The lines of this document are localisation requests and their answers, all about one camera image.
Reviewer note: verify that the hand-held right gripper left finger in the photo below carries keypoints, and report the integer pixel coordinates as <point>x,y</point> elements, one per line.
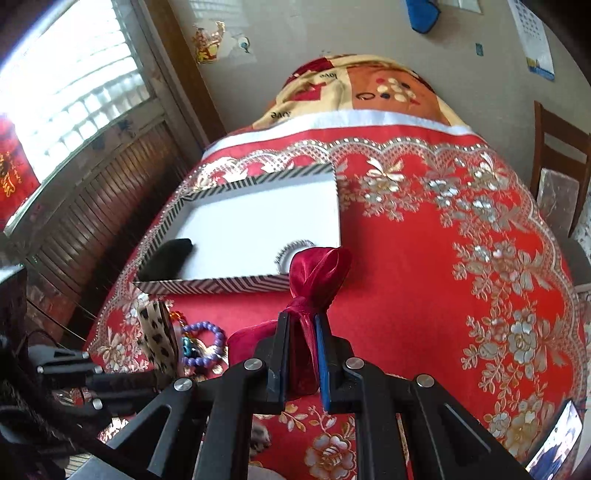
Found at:
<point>287,355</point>

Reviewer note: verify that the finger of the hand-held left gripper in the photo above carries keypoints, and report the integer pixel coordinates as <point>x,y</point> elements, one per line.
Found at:
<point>64,359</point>
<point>129,387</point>

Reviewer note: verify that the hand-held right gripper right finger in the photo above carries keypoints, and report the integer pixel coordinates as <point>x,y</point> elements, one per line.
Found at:
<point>323,360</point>

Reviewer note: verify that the leopard print bow clip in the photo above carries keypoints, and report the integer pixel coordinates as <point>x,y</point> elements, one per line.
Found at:
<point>157,337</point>

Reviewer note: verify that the dark red satin bow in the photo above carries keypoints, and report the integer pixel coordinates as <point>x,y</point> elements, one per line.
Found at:
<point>318,277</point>

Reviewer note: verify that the brown scrunchie with leopard ears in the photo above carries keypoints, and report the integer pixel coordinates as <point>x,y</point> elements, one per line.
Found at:
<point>259,436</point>

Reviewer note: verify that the striped cardboard tray box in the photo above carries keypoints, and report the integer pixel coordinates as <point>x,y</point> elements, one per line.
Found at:
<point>258,226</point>

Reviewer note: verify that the red floral tablecloth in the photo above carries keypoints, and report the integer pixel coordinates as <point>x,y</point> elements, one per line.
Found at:
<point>406,286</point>

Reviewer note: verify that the black velvet cushion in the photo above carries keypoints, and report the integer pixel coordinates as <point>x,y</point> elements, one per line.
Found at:
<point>166,258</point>

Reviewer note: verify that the wooden slatted door panel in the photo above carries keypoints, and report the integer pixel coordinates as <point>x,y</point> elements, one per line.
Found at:
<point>115,198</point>

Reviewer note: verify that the red hanging decoration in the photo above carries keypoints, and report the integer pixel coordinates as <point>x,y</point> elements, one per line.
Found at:
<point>14,170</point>

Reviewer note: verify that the white cloth strip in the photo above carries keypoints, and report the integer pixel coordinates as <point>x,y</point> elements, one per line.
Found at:
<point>346,121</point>

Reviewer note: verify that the smartphone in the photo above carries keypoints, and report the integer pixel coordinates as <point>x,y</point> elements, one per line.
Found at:
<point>556,438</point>

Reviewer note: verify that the window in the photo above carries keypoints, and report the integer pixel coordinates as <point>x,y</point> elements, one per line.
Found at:
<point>69,83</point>

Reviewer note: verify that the orange patterned blanket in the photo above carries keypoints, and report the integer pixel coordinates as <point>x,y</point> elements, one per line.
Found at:
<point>369,87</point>

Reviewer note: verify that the mottled seat cushion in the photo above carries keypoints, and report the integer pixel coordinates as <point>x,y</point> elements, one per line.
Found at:
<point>556,198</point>

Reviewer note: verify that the floral cloth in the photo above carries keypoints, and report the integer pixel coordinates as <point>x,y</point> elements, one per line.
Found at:
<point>584,230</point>

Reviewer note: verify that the wooden chair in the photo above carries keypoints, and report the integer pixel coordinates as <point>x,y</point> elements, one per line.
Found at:
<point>542,138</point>

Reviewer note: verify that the blue cloth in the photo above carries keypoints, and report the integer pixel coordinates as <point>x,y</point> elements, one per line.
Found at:
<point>420,16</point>

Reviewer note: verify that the wall hook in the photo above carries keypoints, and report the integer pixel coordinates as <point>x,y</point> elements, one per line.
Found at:
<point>244,44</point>

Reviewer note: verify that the cartoon wall sticker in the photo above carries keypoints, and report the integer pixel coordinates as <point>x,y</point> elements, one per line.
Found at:
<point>207,44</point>

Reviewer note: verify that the wall chart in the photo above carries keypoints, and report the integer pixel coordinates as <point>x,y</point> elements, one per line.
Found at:
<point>531,37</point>

